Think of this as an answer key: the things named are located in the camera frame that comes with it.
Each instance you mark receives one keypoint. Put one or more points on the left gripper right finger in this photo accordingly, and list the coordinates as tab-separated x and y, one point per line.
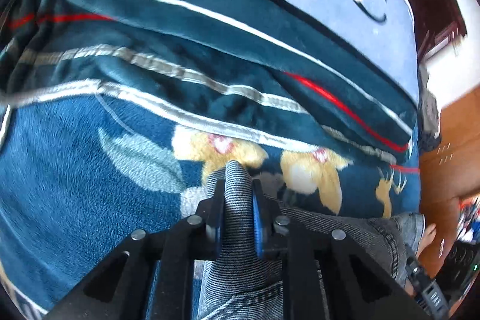
325	278

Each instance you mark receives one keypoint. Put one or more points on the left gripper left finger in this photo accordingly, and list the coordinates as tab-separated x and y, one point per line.
149	273

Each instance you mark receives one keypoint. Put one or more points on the grey washed denim pants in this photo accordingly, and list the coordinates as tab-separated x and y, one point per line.
245	283

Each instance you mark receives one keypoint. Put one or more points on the blue fleece deer blanket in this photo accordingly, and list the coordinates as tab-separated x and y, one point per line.
80	173

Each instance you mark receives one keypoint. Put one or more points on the wooden wardrobe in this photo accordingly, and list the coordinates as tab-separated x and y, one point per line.
450	175

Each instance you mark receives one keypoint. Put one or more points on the black jacket clothes pile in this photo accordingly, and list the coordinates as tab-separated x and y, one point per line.
428	119

